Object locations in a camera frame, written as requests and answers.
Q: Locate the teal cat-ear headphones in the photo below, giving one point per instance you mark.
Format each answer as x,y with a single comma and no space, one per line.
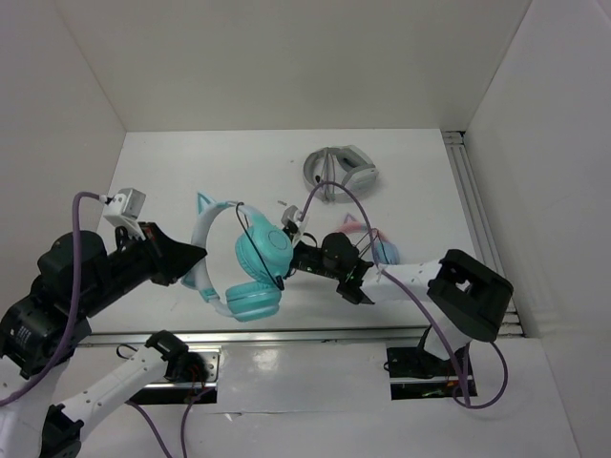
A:
264,253

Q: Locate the aluminium rail right side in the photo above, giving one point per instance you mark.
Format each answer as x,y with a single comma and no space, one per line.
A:
472,224

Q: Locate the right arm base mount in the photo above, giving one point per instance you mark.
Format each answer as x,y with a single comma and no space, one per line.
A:
417,375

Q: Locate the aluminium rail front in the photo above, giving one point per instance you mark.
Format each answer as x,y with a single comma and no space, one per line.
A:
332,335

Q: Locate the pink blue cat-ear headphones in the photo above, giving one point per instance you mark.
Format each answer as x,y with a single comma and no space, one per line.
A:
373,241

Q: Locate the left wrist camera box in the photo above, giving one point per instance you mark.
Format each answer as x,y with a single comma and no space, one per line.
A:
123,209

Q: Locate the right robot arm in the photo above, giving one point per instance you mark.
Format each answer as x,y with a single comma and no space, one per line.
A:
438,282

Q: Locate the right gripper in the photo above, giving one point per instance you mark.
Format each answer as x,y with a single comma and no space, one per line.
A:
294,253

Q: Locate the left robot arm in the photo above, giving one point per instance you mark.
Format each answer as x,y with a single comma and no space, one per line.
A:
40,333

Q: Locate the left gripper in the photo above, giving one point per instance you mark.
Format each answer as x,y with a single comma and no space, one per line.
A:
172,258

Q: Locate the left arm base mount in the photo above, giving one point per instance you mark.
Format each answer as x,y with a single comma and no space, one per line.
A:
197,378

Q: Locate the aluminium rail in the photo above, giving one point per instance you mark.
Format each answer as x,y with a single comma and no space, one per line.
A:
472,224
332,335

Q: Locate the grey white folded headphones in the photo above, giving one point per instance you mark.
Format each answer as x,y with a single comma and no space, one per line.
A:
348,165

